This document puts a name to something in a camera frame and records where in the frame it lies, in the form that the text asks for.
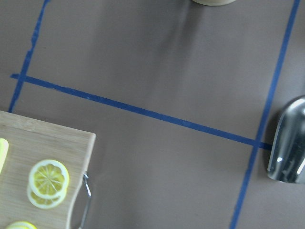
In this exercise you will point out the lemon slice single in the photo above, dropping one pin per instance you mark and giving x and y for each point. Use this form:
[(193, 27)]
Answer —
[(21, 225)]

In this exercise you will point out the yellow plastic knife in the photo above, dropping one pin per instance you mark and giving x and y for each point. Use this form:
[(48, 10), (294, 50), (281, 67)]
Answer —
[(4, 147)]

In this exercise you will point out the wooden cutting board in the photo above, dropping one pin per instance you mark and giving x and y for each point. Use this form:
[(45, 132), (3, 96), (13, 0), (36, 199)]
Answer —
[(31, 141)]

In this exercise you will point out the metal board handle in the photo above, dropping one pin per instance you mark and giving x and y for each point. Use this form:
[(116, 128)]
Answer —
[(88, 201)]

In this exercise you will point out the lemon slice under upper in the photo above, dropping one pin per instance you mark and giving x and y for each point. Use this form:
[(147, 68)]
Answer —
[(44, 203)]

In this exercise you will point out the steel scoop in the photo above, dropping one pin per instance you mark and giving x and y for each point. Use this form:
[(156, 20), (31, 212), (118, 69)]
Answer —
[(287, 158)]

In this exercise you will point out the wooden mug tree stand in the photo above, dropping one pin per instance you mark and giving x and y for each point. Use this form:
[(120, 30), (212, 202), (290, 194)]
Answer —
[(214, 2)]

